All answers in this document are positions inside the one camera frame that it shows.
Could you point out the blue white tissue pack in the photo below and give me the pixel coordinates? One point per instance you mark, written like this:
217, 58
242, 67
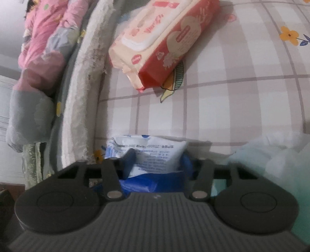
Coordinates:
155, 155

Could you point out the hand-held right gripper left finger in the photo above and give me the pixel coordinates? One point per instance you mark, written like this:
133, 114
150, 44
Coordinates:
128, 162

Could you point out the red pink wet wipes pack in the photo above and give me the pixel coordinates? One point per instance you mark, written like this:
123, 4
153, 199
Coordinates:
157, 36

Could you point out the pink grey quilt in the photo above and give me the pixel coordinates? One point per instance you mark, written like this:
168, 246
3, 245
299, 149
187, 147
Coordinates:
43, 48

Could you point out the white plastic bag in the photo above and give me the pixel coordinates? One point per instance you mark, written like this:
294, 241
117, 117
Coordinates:
278, 157

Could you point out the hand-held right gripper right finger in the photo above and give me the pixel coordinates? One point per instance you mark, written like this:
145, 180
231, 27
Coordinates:
187, 167

